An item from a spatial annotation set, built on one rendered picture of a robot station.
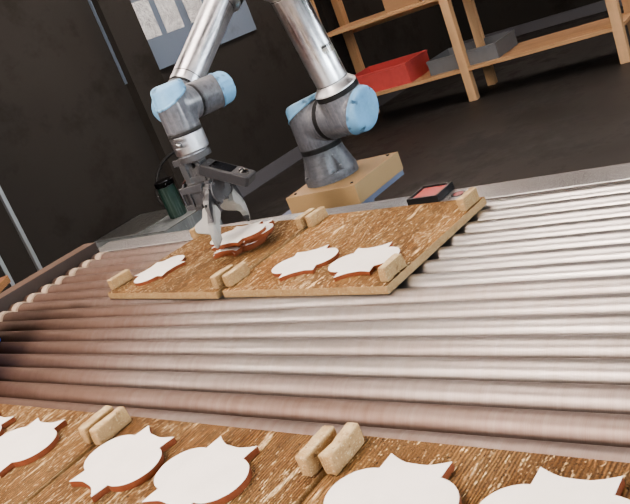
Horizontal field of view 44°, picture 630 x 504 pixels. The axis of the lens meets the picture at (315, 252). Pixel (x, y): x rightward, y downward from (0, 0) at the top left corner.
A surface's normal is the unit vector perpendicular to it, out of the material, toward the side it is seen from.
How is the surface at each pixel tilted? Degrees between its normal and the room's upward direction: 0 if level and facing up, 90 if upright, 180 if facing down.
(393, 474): 0
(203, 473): 0
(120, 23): 90
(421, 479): 0
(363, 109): 96
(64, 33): 90
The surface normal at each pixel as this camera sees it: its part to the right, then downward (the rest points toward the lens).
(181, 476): -0.35, -0.89
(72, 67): 0.76, -0.08
